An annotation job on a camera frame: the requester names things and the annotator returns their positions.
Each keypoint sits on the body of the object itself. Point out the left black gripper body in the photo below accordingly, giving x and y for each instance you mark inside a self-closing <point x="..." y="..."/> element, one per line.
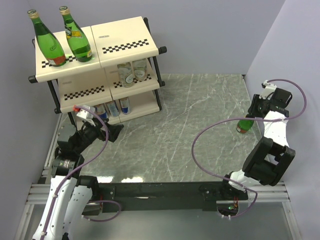
<point x="89" y="134"/>

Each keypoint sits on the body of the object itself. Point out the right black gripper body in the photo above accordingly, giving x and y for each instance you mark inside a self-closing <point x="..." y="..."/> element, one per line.
<point x="257" y="105"/>

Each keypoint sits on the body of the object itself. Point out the silver energy drink can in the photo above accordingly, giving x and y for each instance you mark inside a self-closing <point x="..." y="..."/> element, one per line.
<point x="101" y="111"/>
<point x="112" y="108"/>

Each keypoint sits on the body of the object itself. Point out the green glass bottle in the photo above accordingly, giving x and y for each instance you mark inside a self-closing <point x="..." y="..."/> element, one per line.
<point x="244" y="125"/>
<point x="47" y="42"/>
<point x="76" y="38"/>

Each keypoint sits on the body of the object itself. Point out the blue energy drink can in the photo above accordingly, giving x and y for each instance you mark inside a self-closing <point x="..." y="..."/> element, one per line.
<point x="125" y="105"/>

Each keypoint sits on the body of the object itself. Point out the green glass bottle back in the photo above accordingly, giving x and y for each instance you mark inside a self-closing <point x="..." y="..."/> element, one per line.
<point x="76" y="38"/>

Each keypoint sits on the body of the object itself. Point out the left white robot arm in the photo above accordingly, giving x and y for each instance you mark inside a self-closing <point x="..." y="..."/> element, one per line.
<point x="69" y="191"/>

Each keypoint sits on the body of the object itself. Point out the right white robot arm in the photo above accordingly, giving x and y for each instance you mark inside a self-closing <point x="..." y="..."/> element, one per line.
<point x="270" y="158"/>

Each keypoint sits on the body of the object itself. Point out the beige three-tier shelf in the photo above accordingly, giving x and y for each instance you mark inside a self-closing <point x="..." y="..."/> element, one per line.
<point x="97" y="81"/>

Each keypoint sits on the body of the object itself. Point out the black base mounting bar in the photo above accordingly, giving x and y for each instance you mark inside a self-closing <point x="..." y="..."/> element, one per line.
<point x="156" y="196"/>

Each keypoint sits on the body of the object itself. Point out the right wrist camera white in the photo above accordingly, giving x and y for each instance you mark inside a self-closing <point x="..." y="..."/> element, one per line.
<point x="268" y="89"/>

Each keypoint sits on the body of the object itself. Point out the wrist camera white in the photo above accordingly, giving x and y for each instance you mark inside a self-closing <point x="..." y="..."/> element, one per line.
<point x="86" y="114"/>
<point x="268" y="89"/>

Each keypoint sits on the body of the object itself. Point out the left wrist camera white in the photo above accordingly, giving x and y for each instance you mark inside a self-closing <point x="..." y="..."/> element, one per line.
<point x="86" y="114"/>

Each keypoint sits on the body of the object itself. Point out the aluminium rail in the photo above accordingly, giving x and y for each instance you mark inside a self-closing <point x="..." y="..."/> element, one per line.
<point x="38" y="194"/>

